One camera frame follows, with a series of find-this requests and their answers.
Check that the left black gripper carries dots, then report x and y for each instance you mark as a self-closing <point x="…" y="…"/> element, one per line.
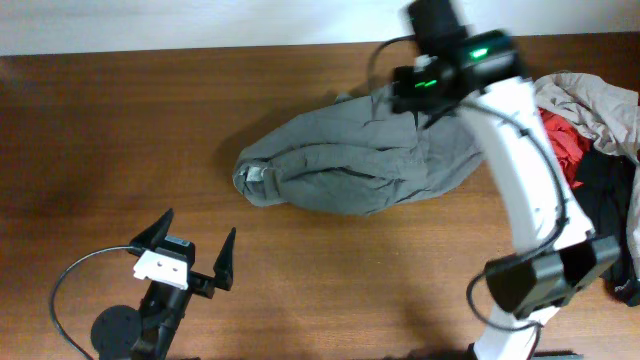
<point x="206" y="287"/>

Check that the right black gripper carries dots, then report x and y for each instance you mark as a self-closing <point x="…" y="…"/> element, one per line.
<point x="404" y="91"/>

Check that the grey cargo shorts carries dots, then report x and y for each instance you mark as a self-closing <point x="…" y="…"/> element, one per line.
<point x="357" y="157"/>

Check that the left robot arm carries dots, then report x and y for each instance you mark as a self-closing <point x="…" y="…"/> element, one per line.
<point x="147" y="332"/>

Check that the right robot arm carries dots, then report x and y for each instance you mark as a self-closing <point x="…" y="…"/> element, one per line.
<point x="557" y="252"/>

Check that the red garment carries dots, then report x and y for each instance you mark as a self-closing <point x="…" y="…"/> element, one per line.
<point x="568" y="145"/>

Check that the beige garment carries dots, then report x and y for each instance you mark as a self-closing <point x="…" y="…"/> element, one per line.
<point x="603" y="113"/>

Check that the black garment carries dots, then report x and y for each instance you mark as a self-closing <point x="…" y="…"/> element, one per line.
<point x="605" y="197"/>

